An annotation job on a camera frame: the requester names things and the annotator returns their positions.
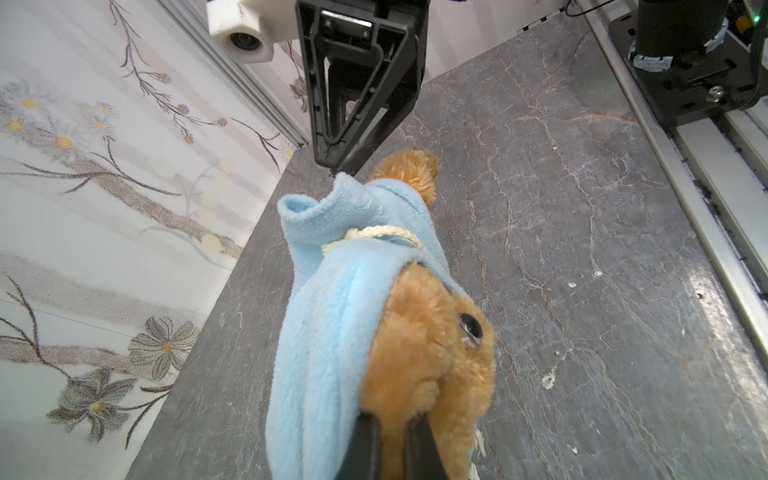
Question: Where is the brown teddy bear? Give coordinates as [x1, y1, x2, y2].
[358, 147, 496, 479]

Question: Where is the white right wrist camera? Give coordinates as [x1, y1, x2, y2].
[206, 0, 298, 64]

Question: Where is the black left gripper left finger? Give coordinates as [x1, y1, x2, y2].
[335, 412, 382, 480]

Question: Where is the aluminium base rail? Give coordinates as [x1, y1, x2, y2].
[577, 1, 767, 360]

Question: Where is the light blue teddy hoodie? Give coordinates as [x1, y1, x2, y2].
[265, 174, 458, 479]

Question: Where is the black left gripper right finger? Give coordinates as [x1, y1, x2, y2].
[404, 415, 449, 480]

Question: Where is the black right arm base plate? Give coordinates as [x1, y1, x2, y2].
[609, 10, 767, 128]

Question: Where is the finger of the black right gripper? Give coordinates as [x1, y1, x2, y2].
[296, 1, 360, 171]
[326, 1, 430, 175]

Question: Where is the aluminium corner post right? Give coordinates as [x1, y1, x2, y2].
[158, 0, 309, 146]

